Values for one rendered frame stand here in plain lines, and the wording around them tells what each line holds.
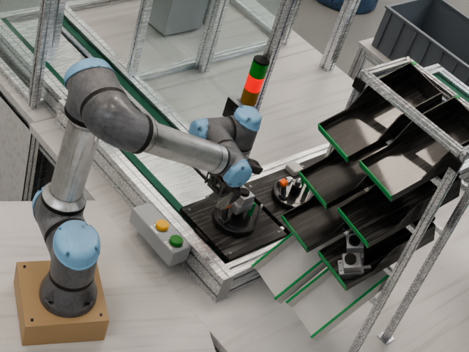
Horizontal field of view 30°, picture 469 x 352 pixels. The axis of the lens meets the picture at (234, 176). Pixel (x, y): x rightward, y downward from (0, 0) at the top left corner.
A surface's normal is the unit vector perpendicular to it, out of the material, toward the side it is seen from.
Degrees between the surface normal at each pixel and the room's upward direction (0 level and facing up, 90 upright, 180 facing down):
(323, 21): 0
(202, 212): 0
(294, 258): 45
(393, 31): 90
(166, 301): 0
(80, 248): 9
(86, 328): 90
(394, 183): 25
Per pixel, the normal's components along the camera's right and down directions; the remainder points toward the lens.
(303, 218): -0.12, -0.60
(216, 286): -0.74, 0.27
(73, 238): 0.29, -0.62
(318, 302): -0.41, -0.41
